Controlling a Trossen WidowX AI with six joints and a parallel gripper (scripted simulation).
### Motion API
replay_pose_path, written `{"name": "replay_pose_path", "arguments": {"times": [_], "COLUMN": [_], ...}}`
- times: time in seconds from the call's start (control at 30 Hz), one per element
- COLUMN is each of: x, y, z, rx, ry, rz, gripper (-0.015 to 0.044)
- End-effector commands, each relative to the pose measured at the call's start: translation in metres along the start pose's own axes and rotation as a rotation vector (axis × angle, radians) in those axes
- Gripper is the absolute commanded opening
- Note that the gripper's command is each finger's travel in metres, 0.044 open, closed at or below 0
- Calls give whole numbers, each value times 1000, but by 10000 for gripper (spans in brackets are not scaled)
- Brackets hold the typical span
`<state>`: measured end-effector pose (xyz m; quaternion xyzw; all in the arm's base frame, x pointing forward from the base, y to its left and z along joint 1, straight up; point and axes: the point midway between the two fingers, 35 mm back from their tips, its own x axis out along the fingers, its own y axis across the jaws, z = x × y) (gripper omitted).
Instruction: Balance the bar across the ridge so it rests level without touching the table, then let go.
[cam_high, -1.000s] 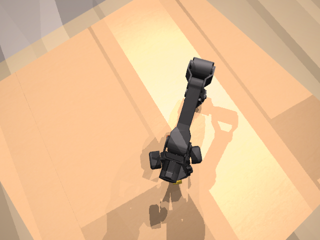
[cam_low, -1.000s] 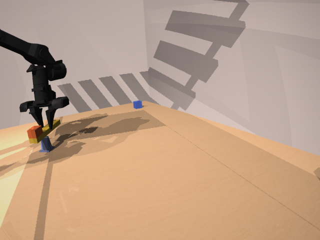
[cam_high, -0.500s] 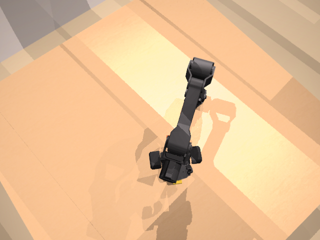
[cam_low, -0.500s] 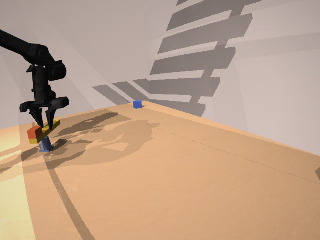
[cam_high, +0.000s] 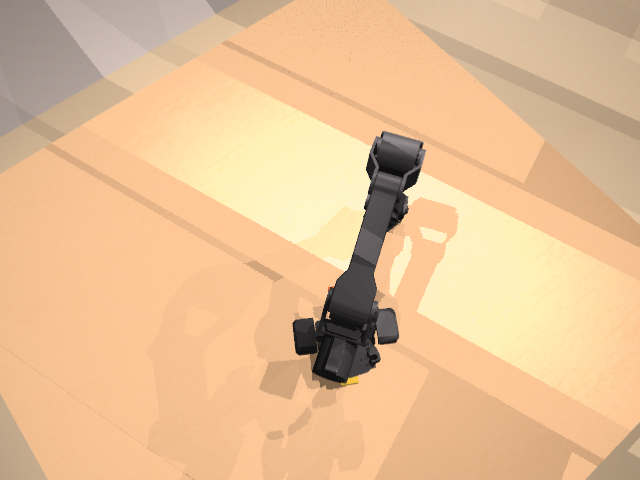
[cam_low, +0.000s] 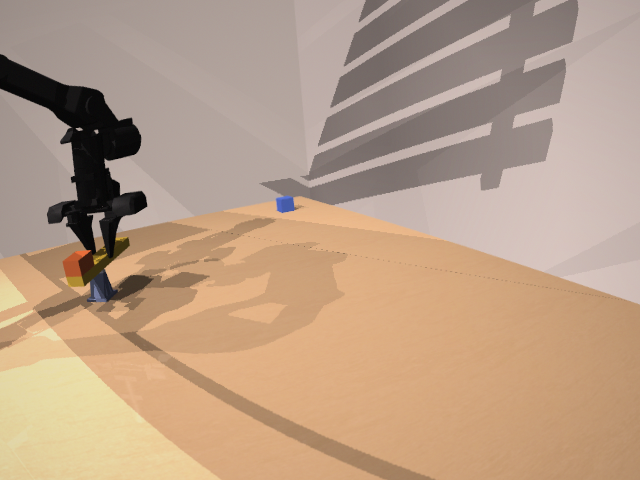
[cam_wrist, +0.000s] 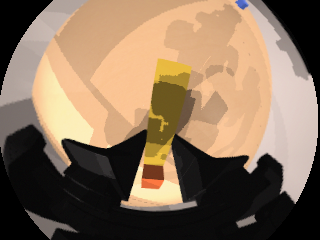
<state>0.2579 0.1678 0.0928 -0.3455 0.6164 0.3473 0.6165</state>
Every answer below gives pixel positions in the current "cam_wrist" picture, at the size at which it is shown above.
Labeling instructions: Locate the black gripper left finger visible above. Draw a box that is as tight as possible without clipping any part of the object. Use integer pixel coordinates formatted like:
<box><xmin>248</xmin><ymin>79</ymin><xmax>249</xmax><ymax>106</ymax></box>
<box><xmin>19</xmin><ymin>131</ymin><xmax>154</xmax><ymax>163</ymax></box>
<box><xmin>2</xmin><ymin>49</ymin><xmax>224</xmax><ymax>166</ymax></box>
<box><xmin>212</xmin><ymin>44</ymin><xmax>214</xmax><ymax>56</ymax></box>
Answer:
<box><xmin>60</xmin><ymin>129</ymin><xmax>147</xmax><ymax>203</ymax></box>

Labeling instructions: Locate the small blue cube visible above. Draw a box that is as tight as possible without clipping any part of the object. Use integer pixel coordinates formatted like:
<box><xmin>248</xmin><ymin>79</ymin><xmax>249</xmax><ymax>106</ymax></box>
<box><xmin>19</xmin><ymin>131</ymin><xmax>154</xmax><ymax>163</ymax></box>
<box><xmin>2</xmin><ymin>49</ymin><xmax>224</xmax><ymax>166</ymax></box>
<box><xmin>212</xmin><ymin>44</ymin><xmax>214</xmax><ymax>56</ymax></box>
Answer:
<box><xmin>236</xmin><ymin>0</ymin><xmax>248</xmax><ymax>9</ymax></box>

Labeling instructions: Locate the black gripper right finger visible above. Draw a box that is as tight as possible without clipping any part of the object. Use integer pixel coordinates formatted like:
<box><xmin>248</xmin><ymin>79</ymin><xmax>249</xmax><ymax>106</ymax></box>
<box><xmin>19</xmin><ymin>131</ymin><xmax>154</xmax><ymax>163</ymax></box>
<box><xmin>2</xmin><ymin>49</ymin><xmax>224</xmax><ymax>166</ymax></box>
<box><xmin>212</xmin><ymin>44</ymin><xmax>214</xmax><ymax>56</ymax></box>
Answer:
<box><xmin>171</xmin><ymin>135</ymin><xmax>249</xmax><ymax>203</ymax></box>

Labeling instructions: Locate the yellow bar with orange block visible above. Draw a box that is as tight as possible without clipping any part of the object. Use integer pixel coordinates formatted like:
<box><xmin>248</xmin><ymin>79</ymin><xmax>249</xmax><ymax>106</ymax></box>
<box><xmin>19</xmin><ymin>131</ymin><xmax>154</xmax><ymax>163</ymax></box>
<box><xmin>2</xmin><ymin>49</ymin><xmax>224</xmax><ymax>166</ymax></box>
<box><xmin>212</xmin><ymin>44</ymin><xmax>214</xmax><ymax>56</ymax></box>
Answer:
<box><xmin>141</xmin><ymin>59</ymin><xmax>192</xmax><ymax>189</ymax></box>

